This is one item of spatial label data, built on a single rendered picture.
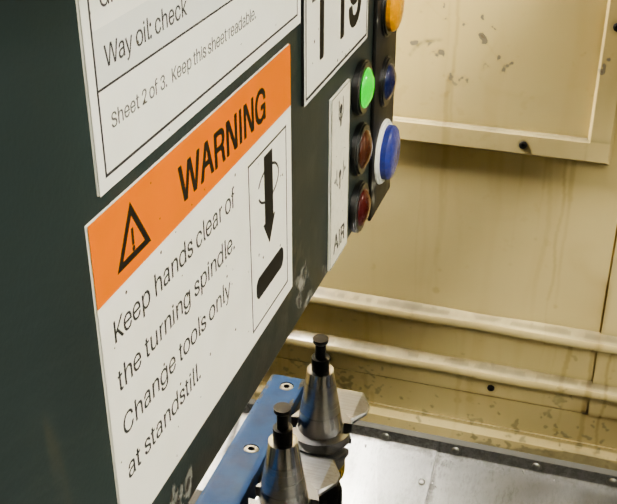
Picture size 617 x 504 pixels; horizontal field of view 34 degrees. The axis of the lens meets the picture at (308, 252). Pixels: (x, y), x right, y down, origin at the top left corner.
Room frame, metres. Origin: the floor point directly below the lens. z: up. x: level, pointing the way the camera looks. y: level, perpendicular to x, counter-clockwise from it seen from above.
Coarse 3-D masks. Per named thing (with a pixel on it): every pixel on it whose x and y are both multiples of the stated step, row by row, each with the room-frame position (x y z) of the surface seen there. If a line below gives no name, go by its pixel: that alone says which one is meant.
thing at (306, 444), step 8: (296, 416) 0.81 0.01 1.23; (344, 416) 0.81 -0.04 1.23; (296, 424) 0.80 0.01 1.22; (344, 424) 0.80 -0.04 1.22; (296, 432) 0.78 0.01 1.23; (344, 432) 0.80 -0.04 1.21; (304, 440) 0.77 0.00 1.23; (312, 440) 0.77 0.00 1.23; (320, 440) 0.77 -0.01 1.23; (328, 440) 0.77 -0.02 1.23; (336, 440) 0.77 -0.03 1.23; (344, 440) 0.77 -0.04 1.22; (304, 448) 0.76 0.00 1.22; (312, 448) 0.76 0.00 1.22; (320, 448) 0.76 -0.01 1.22; (328, 448) 0.76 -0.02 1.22; (336, 448) 0.76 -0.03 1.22; (344, 448) 0.78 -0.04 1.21; (328, 456) 0.77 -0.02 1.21; (336, 456) 0.77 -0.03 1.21; (344, 456) 0.77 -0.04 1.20
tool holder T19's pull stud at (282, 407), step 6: (282, 402) 0.69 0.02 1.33; (276, 408) 0.69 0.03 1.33; (282, 408) 0.69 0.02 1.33; (288, 408) 0.69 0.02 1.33; (276, 414) 0.68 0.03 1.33; (282, 414) 0.68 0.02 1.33; (288, 414) 0.68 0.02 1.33; (282, 420) 0.68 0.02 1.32; (276, 426) 0.69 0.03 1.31; (282, 426) 0.68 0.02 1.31; (288, 426) 0.69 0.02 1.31; (276, 432) 0.68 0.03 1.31; (282, 432) 0.68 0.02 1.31; (288, 432) 0.68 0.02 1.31; (276, 438) 0.68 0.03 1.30; (282, 438) 0.68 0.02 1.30; (288, 438) 0.68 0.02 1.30; (276, 444) 0.68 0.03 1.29; (282, 444) 0.68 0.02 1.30; (288, 444) 0.68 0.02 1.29
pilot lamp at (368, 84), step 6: (366, 72) 0.46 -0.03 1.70; (366, 78) 0.46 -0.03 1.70; (372, 78) 0.46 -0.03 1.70; (366, 84) 0.46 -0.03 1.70; (372, 84) 0.46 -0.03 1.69; (366, 90) 0.46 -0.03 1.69; (372, 90) 0.46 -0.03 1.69; (366, 96) 0.46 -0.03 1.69; (372, 96) 0.47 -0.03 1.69; (366, 102) 0.46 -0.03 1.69
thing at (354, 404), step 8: (344, 392) 0.86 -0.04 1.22; (352, 392) 0.86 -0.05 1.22; (360, 392) 0.86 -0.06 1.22; (344, 400) 0.85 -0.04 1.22; (352, 400) 0.85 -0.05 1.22; (360, 400) 0.85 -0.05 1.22; (296, 408) 0.83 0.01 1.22; (344, 408) 0.83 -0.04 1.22; (352, 408) 0.83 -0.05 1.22; (360, 408) 0.83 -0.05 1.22; (368, 408) 0.83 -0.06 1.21; (352, 416) 0.82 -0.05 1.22; (360, 416) 0.82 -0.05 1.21
